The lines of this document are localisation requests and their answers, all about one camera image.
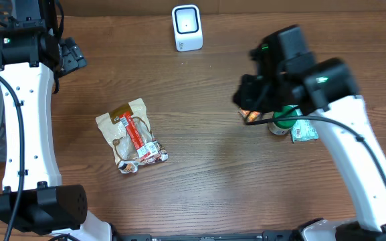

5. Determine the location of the small orange box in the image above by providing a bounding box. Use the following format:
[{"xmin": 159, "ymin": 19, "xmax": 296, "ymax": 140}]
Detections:
[{"xmin": 238, "ymin": 109, "xmax": 262, "ymax": 123}]

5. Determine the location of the green lid jar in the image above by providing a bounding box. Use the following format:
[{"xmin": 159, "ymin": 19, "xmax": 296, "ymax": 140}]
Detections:
[{"xmin": 268, "ymin": 106, "xmax": 298, "ymax": 135}]

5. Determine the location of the teal tissue packet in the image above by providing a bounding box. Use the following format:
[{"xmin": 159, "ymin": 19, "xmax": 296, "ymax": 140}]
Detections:
[{"xmin": 290, "ymin": 120, "xmax": 318, "ymax": 143}]

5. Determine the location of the beige red snack bag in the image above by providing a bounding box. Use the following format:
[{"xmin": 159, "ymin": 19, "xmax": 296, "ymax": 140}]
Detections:
[{"xmin": 96, "ymin": 98, "xmax": 169, "ymax": 174}]

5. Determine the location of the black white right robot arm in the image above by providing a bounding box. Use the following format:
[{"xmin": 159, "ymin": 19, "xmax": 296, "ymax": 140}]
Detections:
[{"xmin": 233, "ymin": 25, "xmax": 386, "ymax": 240}]

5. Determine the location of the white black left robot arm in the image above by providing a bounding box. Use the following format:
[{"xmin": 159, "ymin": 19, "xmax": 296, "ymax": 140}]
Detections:
[{"xmin": 0, "ymin": 1, "xmax": 116, "ymax": 240}]

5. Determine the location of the white barcode scanner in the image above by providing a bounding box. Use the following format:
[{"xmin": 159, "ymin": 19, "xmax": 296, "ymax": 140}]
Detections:
[{"xmin": 171, "ymin": 4, "xmax": 203, "ymax": 52}]

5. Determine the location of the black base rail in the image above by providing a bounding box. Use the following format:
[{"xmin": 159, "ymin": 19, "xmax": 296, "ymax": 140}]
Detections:
[{"xmin": 112, "ymin": 230, "xmax": 303, "ymax": 241}]

